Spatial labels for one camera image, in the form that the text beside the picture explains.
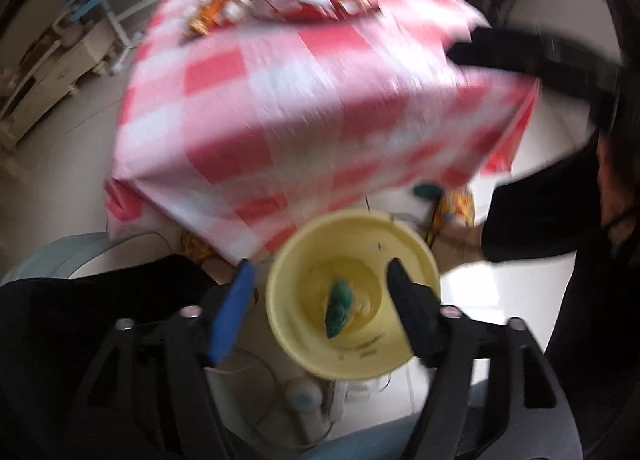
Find yellow trash bin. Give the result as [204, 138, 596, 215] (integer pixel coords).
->
[266, 209, 439, 381]

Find teal sofa armrest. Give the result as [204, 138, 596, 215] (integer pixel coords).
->
[1, 232, 134, 285]

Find red white checkered tablecloth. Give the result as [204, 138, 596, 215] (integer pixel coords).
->
[105, 0, 538, 263]

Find cream tv cabinet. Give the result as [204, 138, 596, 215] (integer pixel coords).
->
[1, 20, 115, 151]

